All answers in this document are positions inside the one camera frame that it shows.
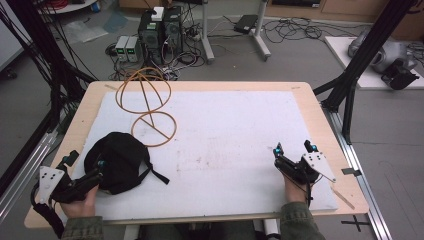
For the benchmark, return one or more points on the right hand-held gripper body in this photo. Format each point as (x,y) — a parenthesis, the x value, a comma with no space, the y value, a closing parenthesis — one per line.
(318,165)

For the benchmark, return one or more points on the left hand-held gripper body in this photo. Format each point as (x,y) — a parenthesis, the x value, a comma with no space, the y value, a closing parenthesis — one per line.
(50,181)

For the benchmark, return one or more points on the black cap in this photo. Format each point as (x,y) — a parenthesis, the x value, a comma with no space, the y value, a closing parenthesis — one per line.
(121,160)

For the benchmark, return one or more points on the person's right hand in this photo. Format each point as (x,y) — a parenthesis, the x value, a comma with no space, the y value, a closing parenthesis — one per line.
(294,191)

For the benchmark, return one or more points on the person's left hand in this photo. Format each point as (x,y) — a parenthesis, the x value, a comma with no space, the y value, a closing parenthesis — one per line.
(81,208)

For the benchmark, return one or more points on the black tape piece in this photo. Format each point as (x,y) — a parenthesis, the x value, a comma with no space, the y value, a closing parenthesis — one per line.
(351,172)

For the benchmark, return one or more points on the beige tape strip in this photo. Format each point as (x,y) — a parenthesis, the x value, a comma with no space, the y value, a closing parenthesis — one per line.
(343,199)

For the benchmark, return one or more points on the white foam mat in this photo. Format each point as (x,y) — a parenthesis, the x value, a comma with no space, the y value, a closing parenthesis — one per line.
(226,150)

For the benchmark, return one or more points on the black tape cross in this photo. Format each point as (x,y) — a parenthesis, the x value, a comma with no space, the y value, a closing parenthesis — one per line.
(356,222)

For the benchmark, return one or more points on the white board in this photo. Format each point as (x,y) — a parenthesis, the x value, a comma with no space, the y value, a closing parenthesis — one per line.
(343,56)

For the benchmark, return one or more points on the black device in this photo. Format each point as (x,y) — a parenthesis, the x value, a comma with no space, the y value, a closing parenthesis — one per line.
(400,76)

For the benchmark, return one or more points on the grey rounded shell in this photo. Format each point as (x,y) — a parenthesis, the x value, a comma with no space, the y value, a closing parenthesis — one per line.
(383,53)

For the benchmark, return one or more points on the grey power supply unit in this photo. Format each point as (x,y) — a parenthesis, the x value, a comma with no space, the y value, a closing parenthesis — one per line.
(121,48)
(133,49)

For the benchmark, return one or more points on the clear plastic sheet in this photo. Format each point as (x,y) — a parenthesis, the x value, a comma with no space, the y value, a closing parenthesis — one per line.
(85,31)

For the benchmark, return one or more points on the black flat box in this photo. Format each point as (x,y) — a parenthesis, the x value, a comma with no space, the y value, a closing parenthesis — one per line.
(246,24)

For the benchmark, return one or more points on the grey metal table stand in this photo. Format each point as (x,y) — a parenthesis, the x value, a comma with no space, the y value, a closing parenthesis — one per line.
(207,36)

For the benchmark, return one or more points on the black computer tower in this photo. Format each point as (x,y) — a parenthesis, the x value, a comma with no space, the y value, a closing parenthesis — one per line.
(173,30)
(150,38)

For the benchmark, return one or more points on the white round table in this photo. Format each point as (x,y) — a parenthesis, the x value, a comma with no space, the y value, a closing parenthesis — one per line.
(66,6)

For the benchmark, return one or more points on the white box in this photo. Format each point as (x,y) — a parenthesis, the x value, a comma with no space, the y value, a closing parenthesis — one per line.
(158,13)

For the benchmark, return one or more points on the aluminium rail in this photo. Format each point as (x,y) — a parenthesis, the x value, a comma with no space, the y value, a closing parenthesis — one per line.
(360,173)
(26,166)

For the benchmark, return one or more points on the black frame post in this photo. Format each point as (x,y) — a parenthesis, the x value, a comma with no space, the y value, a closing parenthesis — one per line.
(46,50)
(363,53)

